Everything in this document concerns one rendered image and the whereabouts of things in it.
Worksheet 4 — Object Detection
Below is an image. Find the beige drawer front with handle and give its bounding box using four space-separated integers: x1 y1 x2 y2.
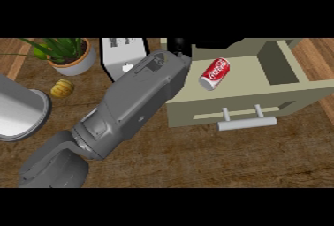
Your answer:
166 79 334 132

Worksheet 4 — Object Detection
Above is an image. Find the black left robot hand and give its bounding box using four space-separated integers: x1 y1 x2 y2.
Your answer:
166 37 245 57

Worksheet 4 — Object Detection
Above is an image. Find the red soda can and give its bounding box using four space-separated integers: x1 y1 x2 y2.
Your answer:
198 56 231 92

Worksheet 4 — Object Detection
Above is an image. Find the white appliance with black edge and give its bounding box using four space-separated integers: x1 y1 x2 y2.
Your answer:
99 37 151 84

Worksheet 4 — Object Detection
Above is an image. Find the beige wooden drawer cabinet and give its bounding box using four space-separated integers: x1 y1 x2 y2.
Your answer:
160 37 334 103

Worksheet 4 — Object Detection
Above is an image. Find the green plant in white pot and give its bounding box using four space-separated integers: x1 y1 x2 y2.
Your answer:
0 37 98 77

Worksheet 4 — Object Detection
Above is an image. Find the large grey metal pot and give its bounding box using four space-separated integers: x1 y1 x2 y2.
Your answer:
0 73 53 143

